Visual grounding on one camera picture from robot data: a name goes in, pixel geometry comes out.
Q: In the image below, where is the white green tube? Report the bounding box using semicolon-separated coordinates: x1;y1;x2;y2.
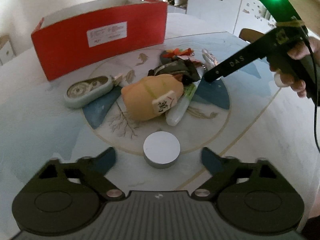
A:
165;82;199;126

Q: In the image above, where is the orange plush pouch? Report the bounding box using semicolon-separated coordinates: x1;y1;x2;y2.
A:
121;74;184;121

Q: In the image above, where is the black foil packet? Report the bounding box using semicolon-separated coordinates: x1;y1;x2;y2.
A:
148;50;203;86

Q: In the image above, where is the person's right hand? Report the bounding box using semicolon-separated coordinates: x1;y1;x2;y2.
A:
267;36;319;105

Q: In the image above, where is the wooden chair at right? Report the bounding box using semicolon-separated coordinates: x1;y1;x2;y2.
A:
239;28;264;43

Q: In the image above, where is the round white metal puck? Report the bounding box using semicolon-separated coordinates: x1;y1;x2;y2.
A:
143;131;181;168

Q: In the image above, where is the red cardboard box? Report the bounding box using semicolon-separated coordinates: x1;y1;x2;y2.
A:
31;0;168;81

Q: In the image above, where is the black cable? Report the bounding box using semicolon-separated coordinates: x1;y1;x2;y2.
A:
294;17;320;153

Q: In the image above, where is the white wall cabinet unit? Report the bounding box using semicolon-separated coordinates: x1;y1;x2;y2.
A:
164;0;320;38

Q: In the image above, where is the red dragon keychain toy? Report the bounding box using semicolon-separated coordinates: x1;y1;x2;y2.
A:
162;48;194;58

